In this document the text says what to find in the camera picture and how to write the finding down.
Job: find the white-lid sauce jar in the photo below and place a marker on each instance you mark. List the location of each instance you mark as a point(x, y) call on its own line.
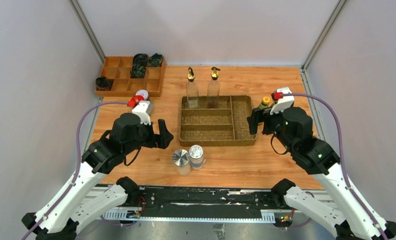
point(144, 93)

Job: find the brownish glass oil bottle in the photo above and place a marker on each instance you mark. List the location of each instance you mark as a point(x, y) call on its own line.
point(213, 89)

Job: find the wooden compartment tray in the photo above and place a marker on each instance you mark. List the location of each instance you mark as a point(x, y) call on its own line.
point(118, 69)

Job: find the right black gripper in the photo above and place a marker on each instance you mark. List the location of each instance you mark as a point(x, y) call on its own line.
point(258, 115)

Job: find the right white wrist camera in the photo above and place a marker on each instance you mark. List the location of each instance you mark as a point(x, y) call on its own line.
point(281, 102)

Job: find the clear oil bottle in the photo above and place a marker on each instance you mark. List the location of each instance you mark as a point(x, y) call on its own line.
point(192, 91)

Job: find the green coiled item top-right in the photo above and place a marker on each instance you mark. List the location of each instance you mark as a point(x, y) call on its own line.
point(156, 60)

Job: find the silver-lid spice jar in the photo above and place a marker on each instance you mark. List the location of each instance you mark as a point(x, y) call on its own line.
point(181, 160)
point(196, 157)

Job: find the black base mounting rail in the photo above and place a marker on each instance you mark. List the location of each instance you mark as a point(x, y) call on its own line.
point(210, 203)

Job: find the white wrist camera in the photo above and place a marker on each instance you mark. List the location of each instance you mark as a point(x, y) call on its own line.
point(281, 102)
point(143, 110)

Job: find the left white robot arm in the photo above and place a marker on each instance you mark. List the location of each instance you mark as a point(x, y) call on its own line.
point(65, 216)

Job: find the red-lid sauce jar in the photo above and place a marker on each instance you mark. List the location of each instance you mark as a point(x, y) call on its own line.
point(135, 100)

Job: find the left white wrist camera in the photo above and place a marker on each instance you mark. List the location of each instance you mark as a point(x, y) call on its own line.
point(143, 110)

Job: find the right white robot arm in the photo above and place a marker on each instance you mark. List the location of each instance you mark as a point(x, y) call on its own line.
point(353, 218)

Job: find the woven wicker divided tray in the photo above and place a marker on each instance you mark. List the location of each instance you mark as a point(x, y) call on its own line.
point(223, 126)

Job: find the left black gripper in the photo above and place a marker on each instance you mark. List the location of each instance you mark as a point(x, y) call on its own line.
point(161, 140)

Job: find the left yellow-cap sauce bottle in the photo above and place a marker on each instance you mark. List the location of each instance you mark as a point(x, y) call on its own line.
point(265, 103)

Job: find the dark coiled item middle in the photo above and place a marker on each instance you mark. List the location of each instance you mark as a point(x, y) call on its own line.
point(138, 71)

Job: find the left silver-lid spice jar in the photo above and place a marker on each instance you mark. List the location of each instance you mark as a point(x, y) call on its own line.
point(181, 160)

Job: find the black coiled item outside tray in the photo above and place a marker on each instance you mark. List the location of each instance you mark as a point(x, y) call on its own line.
point(103, 83)

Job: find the black coiled item top-middle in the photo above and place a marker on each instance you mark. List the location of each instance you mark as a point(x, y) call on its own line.
point(140, 59)

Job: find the right silver-lid spice jar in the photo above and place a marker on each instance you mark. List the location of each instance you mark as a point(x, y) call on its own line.
point(196, 157)

